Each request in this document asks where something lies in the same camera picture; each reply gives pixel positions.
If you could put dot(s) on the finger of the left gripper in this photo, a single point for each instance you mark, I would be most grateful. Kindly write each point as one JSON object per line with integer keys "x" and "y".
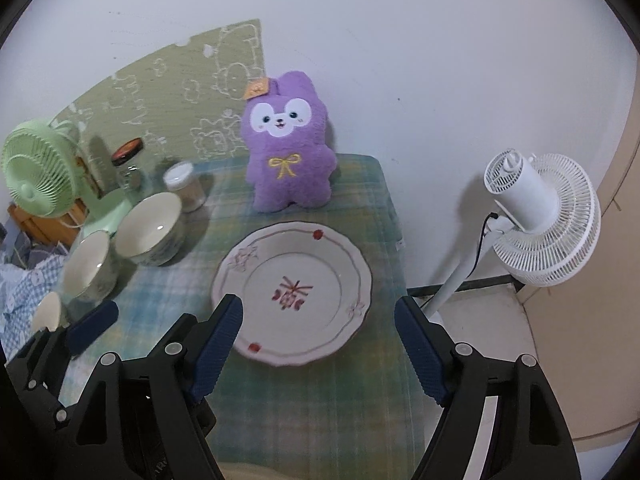
{"x": 37, "y": 374}
{"x": 83, "y": 333}

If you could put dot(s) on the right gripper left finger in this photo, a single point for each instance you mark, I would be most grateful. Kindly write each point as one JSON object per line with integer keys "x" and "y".
{"x": 148, "y": 418}

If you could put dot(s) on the floral ceramic bowl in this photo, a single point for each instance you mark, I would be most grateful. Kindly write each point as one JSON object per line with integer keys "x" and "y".
{"x": 49, "y": 314}
{"x": 91, "y": 271}
{"x": 153, "y": 231}

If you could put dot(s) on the red pattern white plate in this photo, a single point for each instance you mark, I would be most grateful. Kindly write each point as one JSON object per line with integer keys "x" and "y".
{"x": 305, "y": 290}

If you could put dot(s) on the blue checkered bedding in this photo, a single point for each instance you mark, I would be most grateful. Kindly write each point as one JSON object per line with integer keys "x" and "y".
{"x": 28, "y": 273}

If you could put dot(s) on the wooden bed headboard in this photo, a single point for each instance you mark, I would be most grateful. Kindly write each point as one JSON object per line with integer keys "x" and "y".
{"x": 51, "y": 231}

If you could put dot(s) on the beige door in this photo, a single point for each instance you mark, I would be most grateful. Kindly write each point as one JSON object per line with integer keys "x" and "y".
{"x": 586, "y": 330}

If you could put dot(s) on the green desk fan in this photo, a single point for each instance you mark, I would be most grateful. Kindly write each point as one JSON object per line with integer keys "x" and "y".
{"x": 41, "y": 165}

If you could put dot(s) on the glass jar black lid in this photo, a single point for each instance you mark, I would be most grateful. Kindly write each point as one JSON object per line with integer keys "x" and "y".
{"x": 125, "y": 160}

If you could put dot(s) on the cotton swab container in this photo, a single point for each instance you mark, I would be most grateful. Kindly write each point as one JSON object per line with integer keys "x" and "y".
{"x": 182, "y": 180}

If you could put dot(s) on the white standing fan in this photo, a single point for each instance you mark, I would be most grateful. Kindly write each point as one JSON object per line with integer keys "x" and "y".
{"x": 546, "y": 227}

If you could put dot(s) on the purple plush bunny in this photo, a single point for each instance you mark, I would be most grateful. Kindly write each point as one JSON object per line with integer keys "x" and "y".
{"x": 284, "y": 128}

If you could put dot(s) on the green cartoon wall mat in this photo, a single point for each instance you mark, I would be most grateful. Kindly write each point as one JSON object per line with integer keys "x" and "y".
{"x": 184, "y": 101}

